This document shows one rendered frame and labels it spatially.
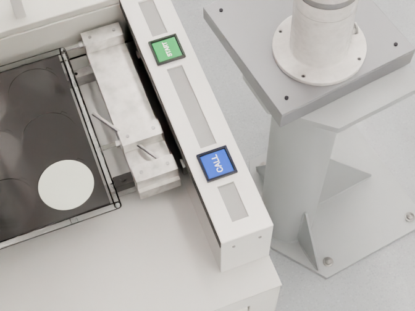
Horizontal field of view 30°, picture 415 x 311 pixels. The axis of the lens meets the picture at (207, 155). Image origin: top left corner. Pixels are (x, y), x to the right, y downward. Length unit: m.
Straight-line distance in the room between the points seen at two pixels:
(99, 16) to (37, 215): 0.43
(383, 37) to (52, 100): 0.68
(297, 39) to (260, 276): 0.46
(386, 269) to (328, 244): 0.18
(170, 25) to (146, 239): 0.41
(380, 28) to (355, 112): 0.19
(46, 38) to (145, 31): 0.21
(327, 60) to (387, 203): 0.94
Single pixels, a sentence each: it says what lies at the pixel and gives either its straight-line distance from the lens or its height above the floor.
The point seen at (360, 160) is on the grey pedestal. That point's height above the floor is 0.01.
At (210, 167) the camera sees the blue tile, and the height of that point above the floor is 0.96.
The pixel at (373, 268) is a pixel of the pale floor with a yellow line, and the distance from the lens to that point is 2.33.
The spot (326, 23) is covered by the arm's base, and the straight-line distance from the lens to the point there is 1.45.
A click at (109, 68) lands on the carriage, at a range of 1.56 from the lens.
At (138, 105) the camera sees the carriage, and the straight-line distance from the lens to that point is 1.50.
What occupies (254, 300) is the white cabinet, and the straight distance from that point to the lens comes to 1.43.
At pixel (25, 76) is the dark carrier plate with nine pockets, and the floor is 0.90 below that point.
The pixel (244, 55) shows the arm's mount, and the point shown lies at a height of 0.86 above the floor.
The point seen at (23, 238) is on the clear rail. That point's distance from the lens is 1.39.
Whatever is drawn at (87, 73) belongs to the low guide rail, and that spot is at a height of 0.85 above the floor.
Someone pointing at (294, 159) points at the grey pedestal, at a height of 0.53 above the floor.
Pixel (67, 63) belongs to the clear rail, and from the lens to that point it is 1.55.
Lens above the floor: 2.15
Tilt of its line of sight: 62 degrees down
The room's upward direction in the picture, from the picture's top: 2 degrees counter-clockwise
